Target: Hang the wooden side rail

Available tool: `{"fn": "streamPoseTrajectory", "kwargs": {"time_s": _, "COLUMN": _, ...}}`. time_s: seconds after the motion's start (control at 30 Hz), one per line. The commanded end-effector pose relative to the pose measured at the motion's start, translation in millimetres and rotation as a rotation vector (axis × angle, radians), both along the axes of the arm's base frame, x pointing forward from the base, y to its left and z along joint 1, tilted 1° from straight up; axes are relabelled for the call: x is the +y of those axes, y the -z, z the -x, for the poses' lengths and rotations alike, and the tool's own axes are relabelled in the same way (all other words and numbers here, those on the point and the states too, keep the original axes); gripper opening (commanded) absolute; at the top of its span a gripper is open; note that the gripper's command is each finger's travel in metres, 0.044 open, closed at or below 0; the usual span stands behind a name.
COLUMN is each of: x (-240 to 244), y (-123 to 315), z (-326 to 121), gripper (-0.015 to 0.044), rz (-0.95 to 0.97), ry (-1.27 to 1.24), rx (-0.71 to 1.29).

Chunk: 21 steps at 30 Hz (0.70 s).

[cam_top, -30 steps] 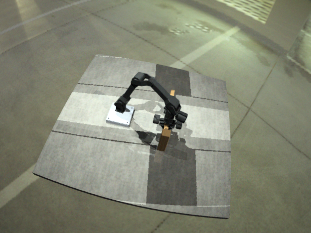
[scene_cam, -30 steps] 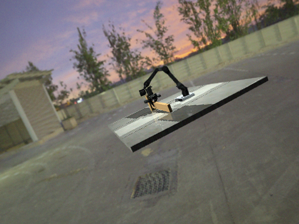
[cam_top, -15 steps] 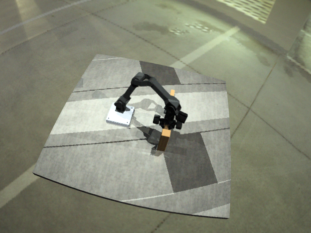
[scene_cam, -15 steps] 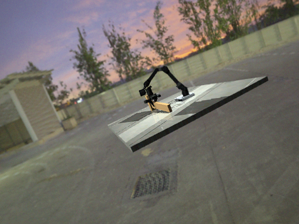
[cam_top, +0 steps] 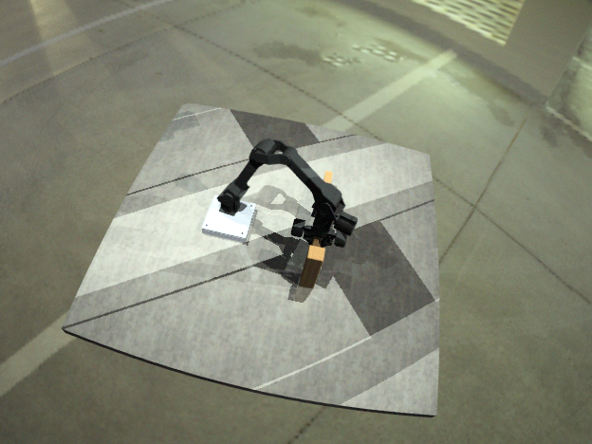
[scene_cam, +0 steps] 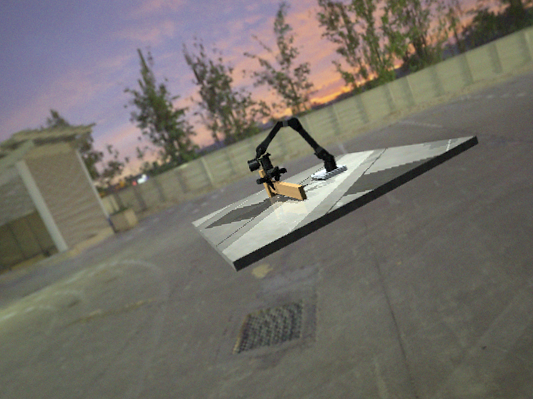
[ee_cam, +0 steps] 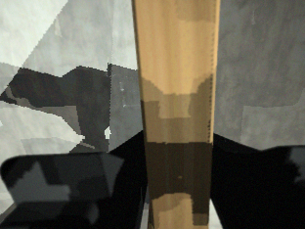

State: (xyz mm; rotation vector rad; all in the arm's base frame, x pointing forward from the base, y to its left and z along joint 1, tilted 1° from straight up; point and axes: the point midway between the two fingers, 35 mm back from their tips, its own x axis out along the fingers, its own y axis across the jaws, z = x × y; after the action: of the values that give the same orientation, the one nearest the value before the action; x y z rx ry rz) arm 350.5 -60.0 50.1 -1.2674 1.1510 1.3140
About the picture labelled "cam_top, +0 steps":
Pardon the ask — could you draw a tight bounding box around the tan wooden block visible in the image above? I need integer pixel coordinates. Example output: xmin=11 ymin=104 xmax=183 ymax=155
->
xmin=300 ymin=245 xmax=325 ymax=288

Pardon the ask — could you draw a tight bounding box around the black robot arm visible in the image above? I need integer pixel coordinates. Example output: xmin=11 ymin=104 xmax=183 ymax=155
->
xmin=217 ymin=138 xmax=358 ymax=236

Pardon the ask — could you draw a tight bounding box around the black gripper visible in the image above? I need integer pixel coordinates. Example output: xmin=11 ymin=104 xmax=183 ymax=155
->
xmin=291 ymin=218 xmax=347 ymax=248

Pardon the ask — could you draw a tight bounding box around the tan wooden board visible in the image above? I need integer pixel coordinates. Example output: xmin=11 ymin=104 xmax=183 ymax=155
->
xmin=311 ymin=171 xmax=333 ymax=247

